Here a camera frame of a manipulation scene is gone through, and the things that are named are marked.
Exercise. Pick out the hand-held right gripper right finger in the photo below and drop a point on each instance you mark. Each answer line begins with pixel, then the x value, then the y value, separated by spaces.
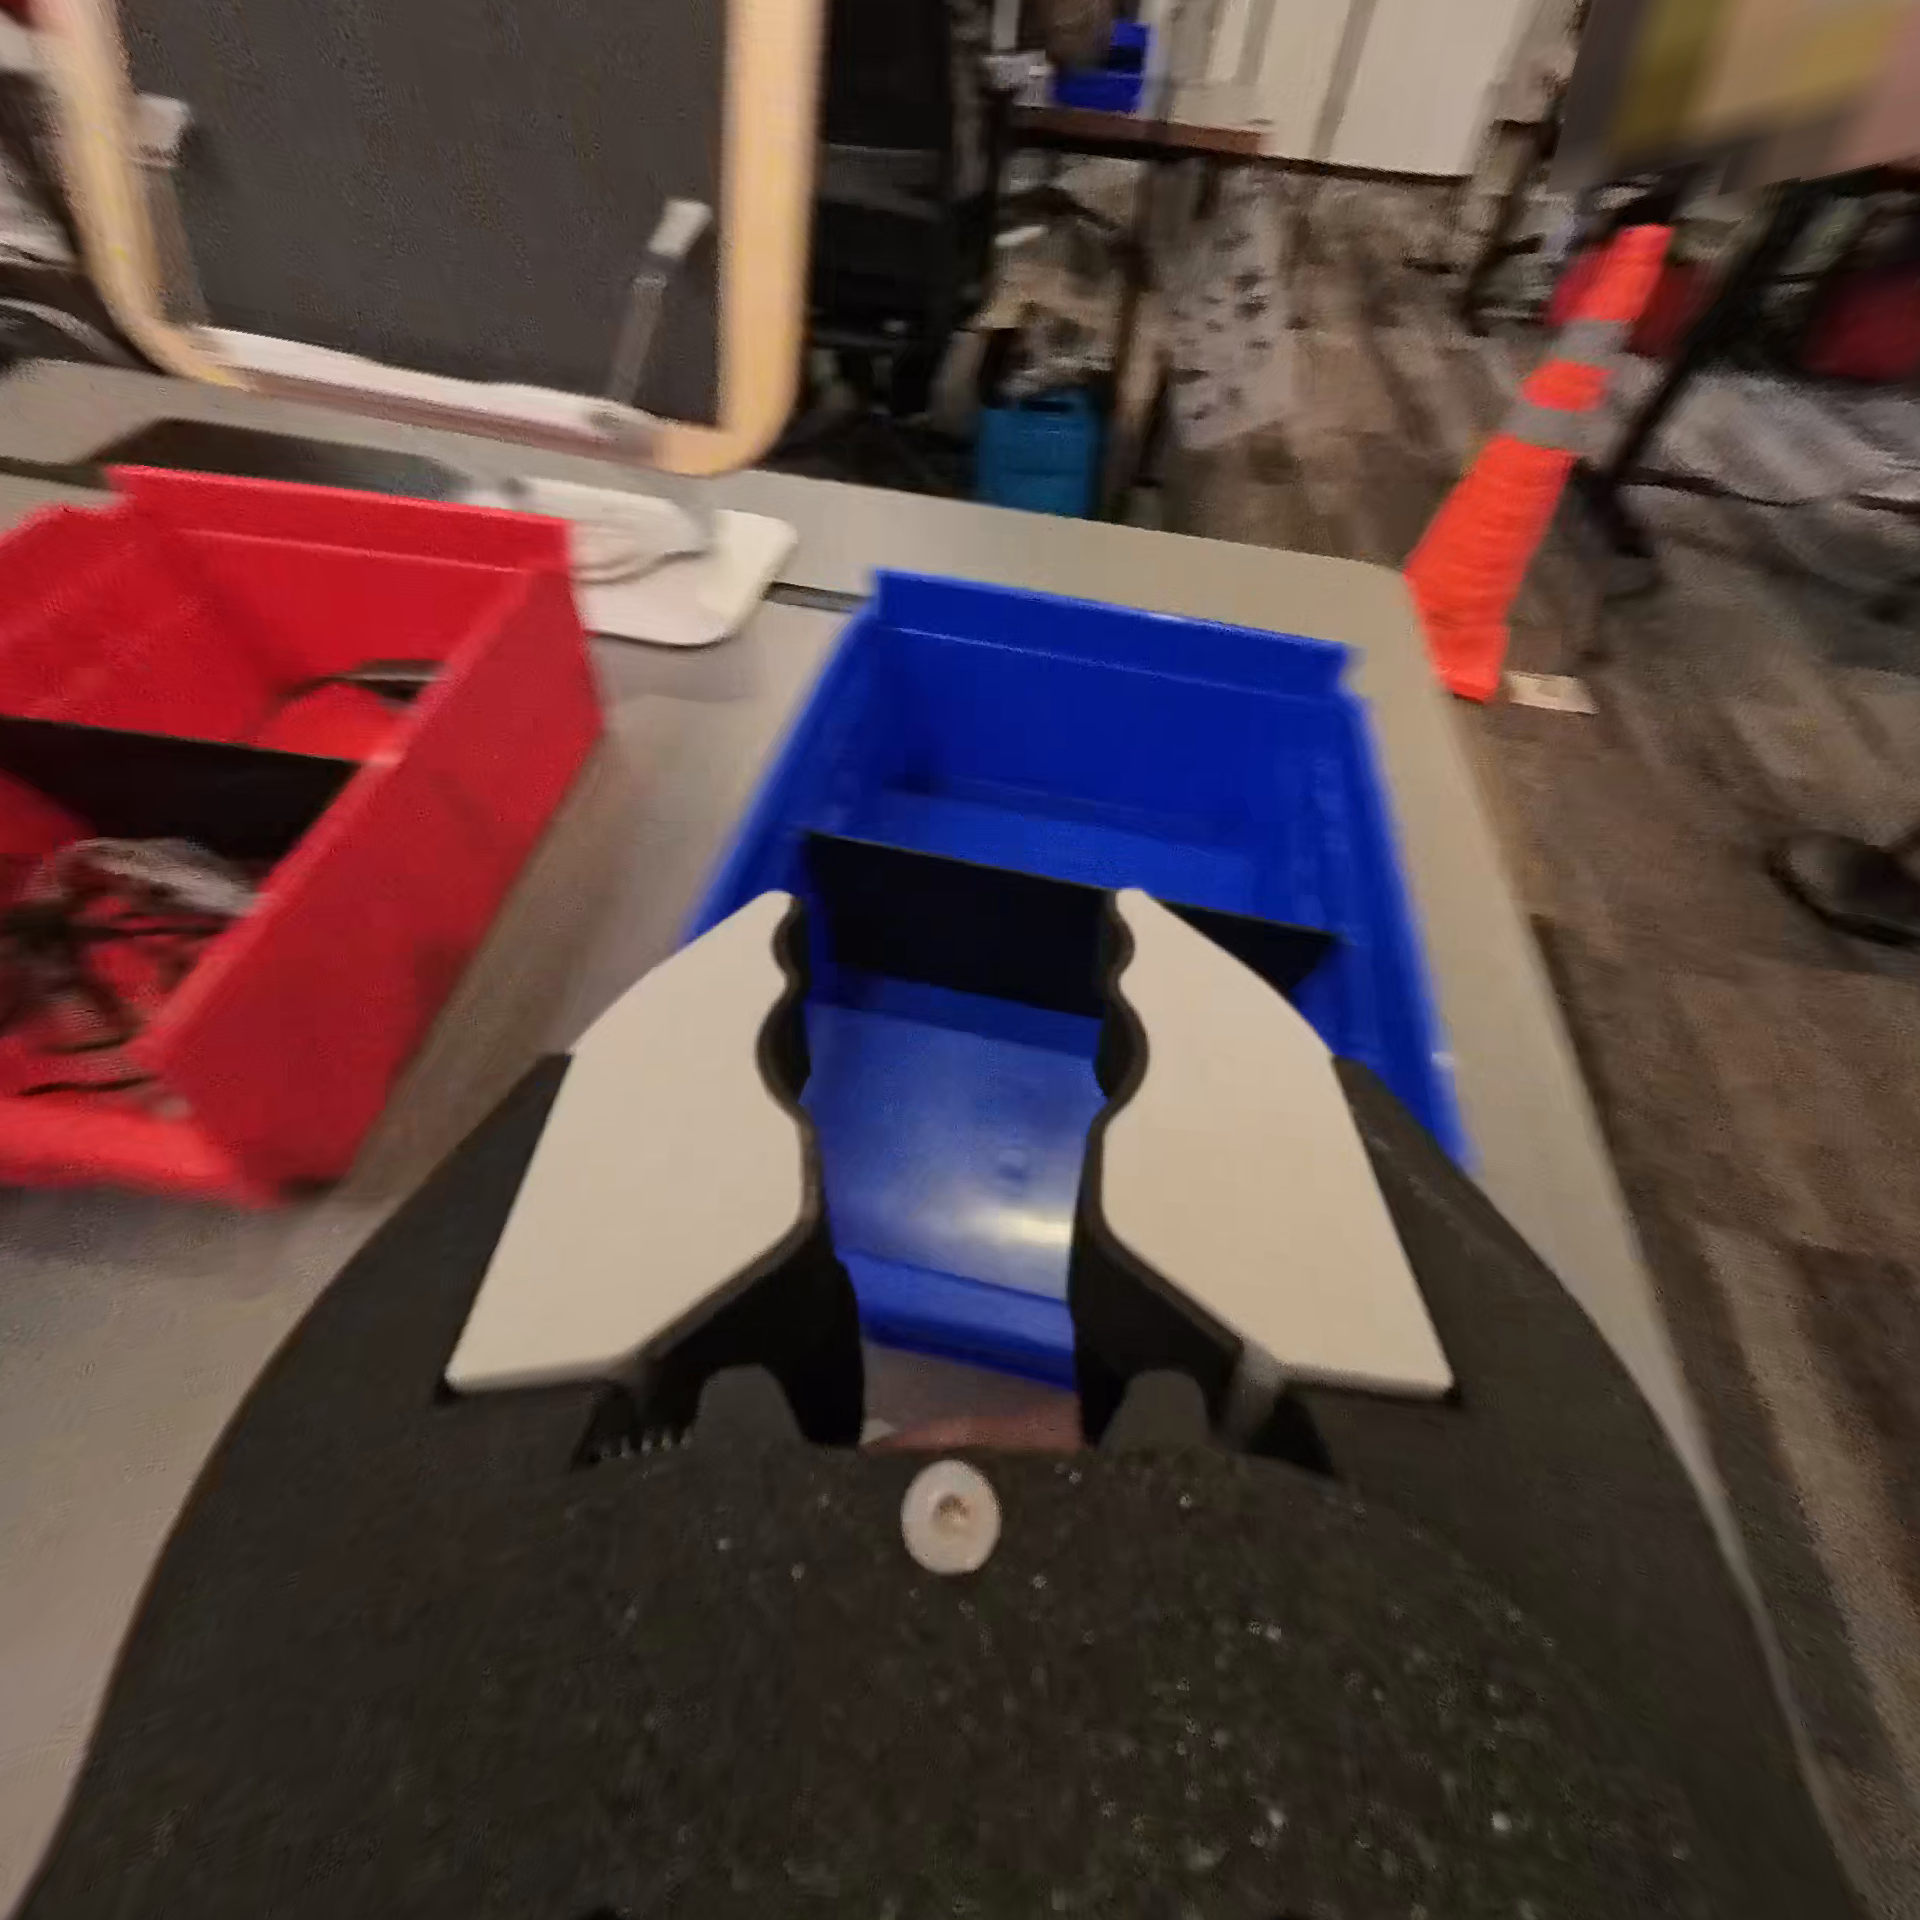
pixel 1275 1200

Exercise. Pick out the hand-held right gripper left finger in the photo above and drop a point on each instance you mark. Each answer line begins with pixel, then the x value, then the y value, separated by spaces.
pixel 645 1200

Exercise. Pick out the red storage bin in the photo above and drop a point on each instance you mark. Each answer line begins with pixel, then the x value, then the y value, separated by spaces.
pixel 375 931

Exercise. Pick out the blue storage bin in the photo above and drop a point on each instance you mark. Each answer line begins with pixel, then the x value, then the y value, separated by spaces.
pixel 1050 721

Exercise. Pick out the grey desk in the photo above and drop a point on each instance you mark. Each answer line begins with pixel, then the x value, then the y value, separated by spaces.
pixel 675 721

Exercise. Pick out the orange traffic cone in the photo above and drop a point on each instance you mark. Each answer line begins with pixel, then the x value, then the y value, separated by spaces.
pixel 1530 450

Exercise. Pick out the white printed sheet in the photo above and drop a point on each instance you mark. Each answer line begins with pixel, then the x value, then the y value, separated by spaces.
pixel 1223 315

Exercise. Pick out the wood-framed black board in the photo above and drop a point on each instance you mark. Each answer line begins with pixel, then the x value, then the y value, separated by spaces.
pixel 451 194

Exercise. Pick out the black office chair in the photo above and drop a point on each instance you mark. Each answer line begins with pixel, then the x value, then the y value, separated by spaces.
pixel 884 194

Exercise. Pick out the wooden table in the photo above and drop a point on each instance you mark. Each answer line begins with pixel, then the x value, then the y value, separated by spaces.
pixel 1141 135

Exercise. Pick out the small blue bin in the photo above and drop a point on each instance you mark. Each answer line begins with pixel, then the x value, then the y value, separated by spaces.
pixel 1103 75

